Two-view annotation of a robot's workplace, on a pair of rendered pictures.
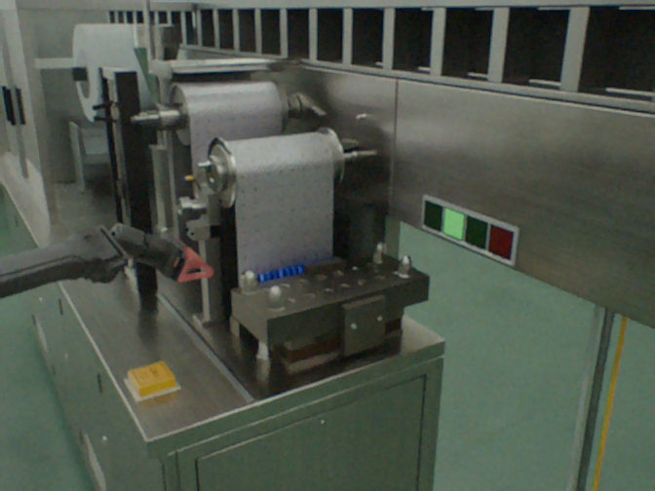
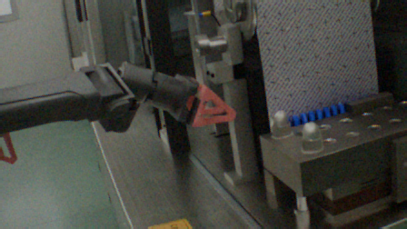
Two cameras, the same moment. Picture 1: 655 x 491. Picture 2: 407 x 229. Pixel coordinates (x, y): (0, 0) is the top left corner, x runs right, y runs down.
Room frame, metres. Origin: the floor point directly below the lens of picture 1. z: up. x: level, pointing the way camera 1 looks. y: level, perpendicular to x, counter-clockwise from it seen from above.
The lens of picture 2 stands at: (0.27, -0.02, 1.35)
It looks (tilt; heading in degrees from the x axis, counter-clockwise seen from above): 14 degrees down; 13
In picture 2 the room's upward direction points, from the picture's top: 8 degrees counter-clockwise
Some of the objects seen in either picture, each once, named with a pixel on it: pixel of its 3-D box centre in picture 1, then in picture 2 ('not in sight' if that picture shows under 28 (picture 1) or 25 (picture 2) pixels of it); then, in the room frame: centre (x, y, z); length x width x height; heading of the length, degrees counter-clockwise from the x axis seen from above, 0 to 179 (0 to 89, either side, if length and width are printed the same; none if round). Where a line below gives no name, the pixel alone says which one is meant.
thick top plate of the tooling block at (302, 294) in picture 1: (333, 294); (382, 134); (1.21, -0.01, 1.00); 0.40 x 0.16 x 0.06; 122
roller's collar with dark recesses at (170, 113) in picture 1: (170, 116); not in sight; (1.47, 0.37, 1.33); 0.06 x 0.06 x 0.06; 32
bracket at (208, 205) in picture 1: (204, 258); (230, 105); (1.28, 0.27, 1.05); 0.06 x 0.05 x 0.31; 122
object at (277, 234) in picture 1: (287, 239); (323, 73); (1.29, 0.09, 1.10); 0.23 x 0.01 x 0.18; 122
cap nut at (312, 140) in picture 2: (276, 296); (311, 135); (1.09, 0.10, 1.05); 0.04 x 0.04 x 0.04
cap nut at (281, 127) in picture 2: (250, 281); (281, 123); (1.16, 0.16, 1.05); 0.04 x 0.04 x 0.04
